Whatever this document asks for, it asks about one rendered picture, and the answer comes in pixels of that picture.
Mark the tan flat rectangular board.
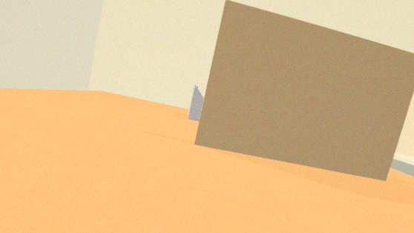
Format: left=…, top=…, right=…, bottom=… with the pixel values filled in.
left=194, top=0, right=414, bottom=181

